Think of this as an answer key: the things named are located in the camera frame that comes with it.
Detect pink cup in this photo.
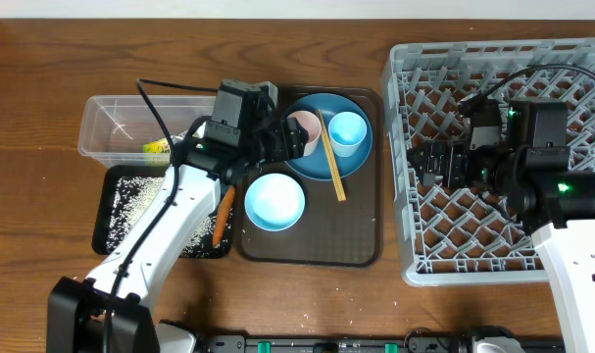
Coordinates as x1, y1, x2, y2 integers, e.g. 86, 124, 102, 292
289, 111, 322, 157

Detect light blue cup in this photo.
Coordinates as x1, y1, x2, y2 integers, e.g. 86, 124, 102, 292
327, 112, 368, 157

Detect light blue bowl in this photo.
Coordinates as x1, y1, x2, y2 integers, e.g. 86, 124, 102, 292
244, 174, 306, 231

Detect orange carrot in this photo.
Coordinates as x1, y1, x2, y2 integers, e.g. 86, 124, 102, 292
213, 185, 235, 247

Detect white rice heap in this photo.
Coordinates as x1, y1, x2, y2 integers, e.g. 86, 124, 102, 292
101, 176, 233, 259

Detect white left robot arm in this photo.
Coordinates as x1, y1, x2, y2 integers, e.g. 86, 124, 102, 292
46, 79, 307, 352

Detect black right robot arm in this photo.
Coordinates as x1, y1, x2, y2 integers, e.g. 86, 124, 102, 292
407, 96, 595, 352

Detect grey dishwasher rack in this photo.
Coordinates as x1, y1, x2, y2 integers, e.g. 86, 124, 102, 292
381, 37, 595, 287

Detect brown serving tray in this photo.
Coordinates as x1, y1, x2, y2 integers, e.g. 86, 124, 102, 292
234, 84, 383, 268

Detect clear plastic bin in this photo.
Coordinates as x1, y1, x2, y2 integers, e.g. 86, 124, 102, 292
78, 95, 215, 168

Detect black plastic tray bin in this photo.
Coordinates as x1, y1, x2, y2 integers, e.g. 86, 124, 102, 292
92, 165, 233, 255

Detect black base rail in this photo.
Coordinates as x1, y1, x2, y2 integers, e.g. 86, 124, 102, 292
154, 323, 568, 353

